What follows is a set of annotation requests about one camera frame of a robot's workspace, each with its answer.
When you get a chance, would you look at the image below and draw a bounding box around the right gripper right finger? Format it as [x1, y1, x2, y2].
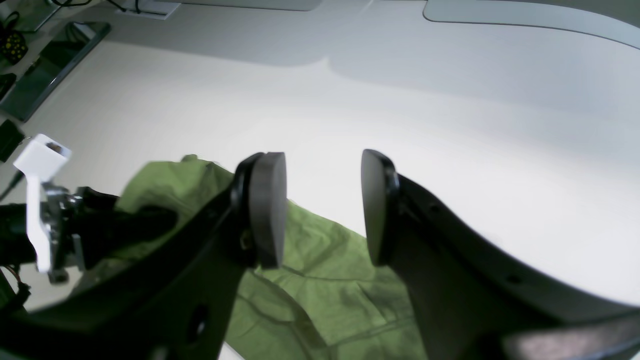
[361, 149, 640, 360]

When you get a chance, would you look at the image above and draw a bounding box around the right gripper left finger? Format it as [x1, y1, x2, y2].
[1, 152, 288, 360]

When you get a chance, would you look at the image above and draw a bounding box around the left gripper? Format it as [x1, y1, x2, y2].
[25, 174, 178, 283]

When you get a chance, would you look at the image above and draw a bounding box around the green T-shirt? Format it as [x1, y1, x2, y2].
[70, 154, 431, 360]

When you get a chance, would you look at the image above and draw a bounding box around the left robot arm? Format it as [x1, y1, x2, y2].
[0, 183, 179, 315]

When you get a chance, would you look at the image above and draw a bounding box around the dark tablet on desk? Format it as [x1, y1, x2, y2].
[1, 21, 112, 123]

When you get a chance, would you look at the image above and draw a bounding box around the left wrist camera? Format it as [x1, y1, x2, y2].
[13, 133, 73, 184]

